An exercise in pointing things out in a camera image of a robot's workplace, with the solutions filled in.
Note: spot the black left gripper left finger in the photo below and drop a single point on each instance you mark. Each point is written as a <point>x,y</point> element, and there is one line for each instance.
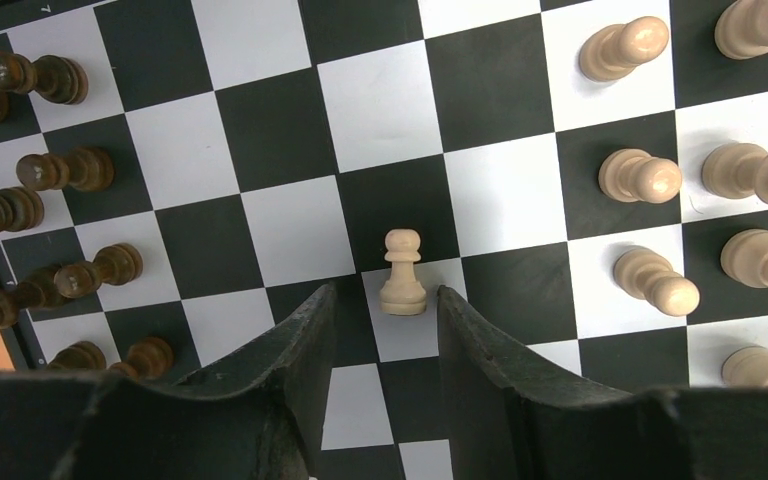
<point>257,413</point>

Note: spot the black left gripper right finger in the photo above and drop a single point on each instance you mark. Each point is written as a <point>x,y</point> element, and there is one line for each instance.
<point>512,414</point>

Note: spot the white chess pawn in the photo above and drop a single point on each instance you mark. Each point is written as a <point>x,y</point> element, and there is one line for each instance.
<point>402,294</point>

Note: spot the white chess pawn second row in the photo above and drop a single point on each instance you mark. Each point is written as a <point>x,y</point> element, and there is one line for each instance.
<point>617,50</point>
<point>646,275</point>
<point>633,175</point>

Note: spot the black white chessboard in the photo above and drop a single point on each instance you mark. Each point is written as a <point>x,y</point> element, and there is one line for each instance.
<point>264,148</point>

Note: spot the white chess piece being passed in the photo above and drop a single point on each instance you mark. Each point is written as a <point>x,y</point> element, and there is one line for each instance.
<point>741,31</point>

